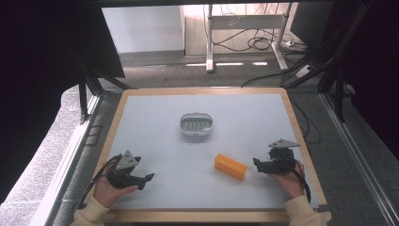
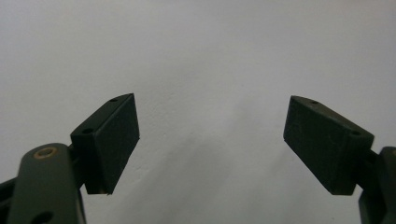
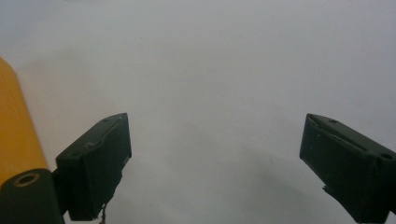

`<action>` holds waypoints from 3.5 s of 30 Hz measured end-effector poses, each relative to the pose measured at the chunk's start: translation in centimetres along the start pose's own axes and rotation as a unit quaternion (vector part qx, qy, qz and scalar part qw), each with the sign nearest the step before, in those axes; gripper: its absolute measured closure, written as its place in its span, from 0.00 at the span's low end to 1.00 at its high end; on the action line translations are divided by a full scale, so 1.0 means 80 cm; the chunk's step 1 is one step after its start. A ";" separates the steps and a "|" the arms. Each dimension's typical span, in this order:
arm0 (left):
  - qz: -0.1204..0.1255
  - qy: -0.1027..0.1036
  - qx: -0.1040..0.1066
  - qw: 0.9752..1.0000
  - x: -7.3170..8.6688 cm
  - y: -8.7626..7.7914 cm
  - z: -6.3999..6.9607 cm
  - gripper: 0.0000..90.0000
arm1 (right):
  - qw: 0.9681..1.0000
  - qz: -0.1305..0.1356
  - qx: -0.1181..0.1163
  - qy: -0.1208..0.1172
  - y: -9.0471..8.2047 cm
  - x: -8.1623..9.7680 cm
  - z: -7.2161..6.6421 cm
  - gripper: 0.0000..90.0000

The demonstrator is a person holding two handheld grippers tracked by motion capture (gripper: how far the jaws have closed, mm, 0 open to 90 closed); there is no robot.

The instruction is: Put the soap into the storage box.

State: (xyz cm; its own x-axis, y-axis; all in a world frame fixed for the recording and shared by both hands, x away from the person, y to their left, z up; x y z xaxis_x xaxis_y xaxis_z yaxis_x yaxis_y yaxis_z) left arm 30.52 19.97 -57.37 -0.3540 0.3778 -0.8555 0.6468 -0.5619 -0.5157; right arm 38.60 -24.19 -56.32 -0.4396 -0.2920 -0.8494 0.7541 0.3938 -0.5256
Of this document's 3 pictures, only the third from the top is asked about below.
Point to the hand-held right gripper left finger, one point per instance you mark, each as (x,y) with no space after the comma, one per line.
(93,168)

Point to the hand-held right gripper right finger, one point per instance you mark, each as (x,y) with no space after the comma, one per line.
(348,165)

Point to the orange box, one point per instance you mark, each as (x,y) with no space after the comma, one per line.
(15,130)

